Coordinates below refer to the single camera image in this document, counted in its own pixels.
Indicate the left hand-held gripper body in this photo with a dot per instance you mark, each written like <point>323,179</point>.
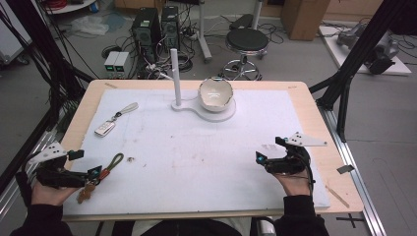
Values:
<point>52,177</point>

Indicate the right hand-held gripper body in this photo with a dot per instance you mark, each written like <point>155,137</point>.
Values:
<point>288,165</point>

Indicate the person's left hand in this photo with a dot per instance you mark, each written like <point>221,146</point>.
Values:
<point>49,196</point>

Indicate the person's right hand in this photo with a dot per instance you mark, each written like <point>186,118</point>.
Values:
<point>295,185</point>

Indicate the black tape piece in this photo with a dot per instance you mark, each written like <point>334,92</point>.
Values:
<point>345,169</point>

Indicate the white foam mat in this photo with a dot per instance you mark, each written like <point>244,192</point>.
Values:
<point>203,157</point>

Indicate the thin wooden stick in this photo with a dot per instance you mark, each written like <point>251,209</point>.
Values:
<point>337,196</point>

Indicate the white ceramic bowl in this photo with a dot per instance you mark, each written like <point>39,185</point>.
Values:
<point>215,95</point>

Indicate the grey power supply unit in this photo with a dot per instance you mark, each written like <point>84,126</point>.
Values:
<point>122,63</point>
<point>111,62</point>

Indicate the person's torso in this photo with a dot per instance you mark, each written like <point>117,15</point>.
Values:
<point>190,227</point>

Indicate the black round stool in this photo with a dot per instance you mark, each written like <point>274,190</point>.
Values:
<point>247,40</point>

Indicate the brown cardboard box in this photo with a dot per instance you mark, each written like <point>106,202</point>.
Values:
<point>305,18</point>

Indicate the white board with devices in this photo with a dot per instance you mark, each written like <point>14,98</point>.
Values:
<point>370,49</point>

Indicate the clear plastic bag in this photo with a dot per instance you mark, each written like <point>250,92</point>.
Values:
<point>89,25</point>

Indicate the white table leg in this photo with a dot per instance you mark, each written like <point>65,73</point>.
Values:
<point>204,32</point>

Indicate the large black computer tower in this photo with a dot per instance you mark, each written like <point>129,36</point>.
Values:
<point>146,32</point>

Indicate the slim black computer tower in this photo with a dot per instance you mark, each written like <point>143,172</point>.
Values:
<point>170,28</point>

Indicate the black metal frame strut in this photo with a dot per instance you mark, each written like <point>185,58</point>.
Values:
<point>357,52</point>
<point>42,49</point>

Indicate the white stand with post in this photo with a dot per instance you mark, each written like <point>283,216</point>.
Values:
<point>177,82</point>

